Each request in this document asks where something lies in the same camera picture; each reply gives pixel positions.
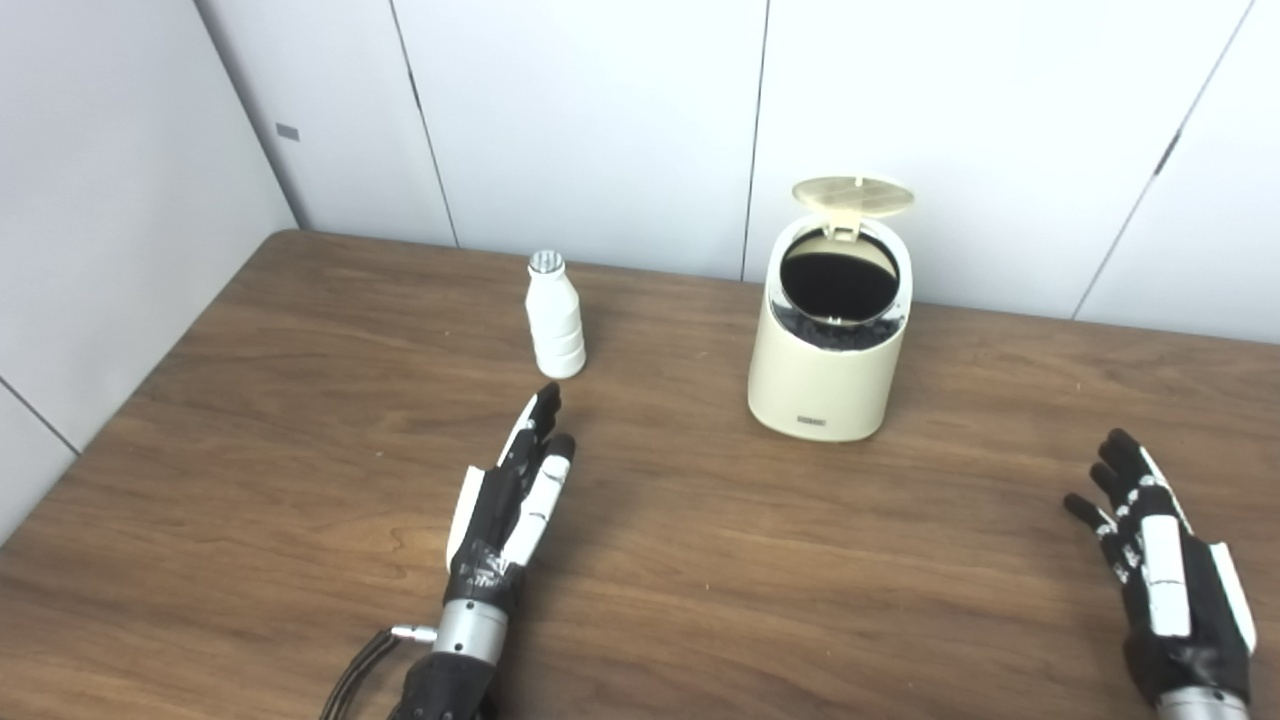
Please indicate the white and black right hand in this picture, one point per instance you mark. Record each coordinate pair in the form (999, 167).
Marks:
(1185, 600)

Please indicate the white and black left hand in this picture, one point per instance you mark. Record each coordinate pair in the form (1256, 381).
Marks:
(495, 520)

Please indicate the small white plastic bottle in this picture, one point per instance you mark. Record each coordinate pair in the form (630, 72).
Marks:
(556, 320)

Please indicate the cream-colored desktop bin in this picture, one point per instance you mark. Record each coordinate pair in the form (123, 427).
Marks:
(820, 390)

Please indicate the round cream bin lid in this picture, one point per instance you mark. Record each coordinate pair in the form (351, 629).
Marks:
(855, 196)

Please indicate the black bin liner bag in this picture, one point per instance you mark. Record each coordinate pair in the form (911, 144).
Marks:
(840, 285)

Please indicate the small grey wall tag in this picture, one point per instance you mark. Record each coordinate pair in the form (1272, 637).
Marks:
(287, 131)

